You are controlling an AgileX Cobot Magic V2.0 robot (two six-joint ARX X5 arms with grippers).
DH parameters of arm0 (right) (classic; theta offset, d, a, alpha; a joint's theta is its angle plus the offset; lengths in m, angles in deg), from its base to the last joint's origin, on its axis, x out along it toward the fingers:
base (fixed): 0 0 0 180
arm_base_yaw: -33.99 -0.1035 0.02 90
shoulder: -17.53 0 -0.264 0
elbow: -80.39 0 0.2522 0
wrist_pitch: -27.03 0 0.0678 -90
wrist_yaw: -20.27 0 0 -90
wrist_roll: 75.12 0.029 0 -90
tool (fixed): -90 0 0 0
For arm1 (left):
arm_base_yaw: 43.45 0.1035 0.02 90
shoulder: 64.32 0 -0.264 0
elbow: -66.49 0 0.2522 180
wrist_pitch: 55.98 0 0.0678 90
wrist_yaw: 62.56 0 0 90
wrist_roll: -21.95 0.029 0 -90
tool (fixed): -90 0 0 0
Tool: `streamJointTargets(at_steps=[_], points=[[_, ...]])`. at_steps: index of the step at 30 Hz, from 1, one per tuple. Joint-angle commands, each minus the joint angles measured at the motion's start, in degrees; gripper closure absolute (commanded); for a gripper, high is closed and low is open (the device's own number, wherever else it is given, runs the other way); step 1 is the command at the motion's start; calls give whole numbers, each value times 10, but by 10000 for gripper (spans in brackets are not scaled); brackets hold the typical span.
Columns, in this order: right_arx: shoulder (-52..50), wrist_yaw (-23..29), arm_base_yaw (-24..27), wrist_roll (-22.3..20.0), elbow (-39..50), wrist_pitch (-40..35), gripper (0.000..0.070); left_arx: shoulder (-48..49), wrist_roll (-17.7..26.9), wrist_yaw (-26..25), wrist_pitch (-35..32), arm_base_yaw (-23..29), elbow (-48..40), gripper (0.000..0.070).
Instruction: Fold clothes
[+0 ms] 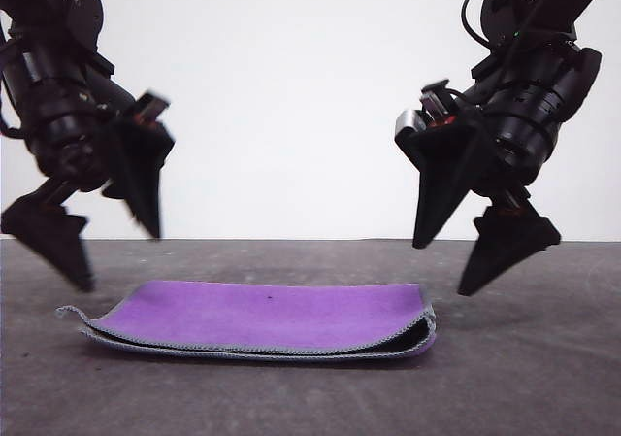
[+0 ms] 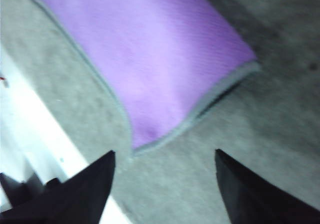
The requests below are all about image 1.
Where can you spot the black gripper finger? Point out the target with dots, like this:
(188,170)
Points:
(140,164)
(441,174)
(53,237)
(509,242)

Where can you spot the purple towel with grey hem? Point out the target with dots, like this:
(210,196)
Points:
(242,310)

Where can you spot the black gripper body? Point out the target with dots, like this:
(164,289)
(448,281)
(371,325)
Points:
(519,130)
(68,125)

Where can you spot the grey table cloth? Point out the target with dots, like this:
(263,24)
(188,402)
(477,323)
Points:
(509,368)

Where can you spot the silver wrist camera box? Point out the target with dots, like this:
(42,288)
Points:
(407,121)

